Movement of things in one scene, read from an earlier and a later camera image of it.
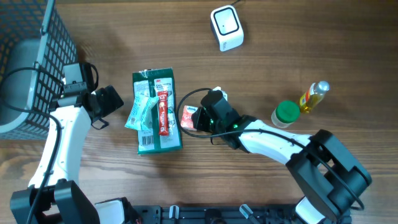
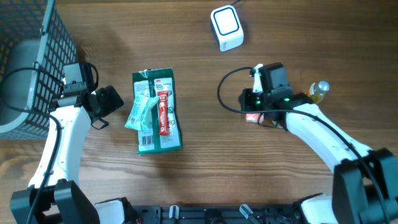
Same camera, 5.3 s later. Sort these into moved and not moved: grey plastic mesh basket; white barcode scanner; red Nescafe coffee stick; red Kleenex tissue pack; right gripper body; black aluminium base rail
Moved: right gripper body; red Kleenex tissue pack
Not moved: black aluminium base rail; red Nescafe coffee stick; white barcode scanner; grey plastic mesh basket
